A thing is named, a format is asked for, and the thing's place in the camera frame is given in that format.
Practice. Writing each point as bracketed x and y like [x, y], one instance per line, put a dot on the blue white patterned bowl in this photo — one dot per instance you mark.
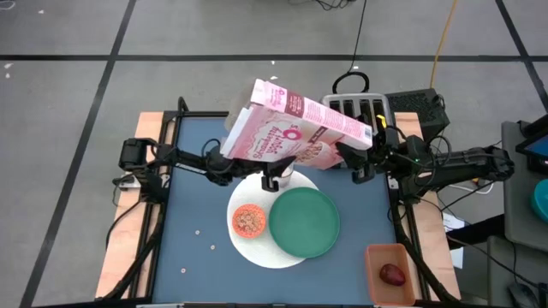
[249, 220]

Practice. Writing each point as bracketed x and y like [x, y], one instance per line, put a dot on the pink strawberry yogurt cereal box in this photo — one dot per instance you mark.
[295, 128]

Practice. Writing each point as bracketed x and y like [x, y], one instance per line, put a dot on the black computer box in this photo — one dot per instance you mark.
[417, 109]

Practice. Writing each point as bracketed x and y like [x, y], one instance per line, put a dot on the grey side cart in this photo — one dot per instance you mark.
[522, 205]

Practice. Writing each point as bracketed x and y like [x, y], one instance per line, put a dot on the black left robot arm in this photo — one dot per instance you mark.
[162, 158]

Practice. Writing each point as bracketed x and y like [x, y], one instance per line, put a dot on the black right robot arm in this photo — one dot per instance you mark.
[462, 164]

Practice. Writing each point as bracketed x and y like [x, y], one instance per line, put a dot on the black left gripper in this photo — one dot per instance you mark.
[231, 169]

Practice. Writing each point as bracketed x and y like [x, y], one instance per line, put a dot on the round white woven placemat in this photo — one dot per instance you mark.
[252, 252]

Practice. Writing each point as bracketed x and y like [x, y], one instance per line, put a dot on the black tablet screen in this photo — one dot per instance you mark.
[537, 145]

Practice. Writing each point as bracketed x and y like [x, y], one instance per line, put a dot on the orange rectangular plastic tray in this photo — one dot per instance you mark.
[387, 256]

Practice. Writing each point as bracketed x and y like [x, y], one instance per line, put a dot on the teal round dish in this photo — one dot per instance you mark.
[541, 201]

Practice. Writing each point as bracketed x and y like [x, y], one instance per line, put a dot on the stainless steel four-slot toaster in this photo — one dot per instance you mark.
[355, 104]

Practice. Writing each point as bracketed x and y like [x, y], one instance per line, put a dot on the dark red plum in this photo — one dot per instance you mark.
[392, 274]

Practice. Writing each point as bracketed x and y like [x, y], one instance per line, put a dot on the green plate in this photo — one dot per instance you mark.
[304, 222]

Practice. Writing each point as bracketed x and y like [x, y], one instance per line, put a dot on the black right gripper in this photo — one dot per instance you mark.
[389, 154]

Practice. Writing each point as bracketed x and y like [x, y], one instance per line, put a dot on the black computer mouse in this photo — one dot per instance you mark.
[524, 295]

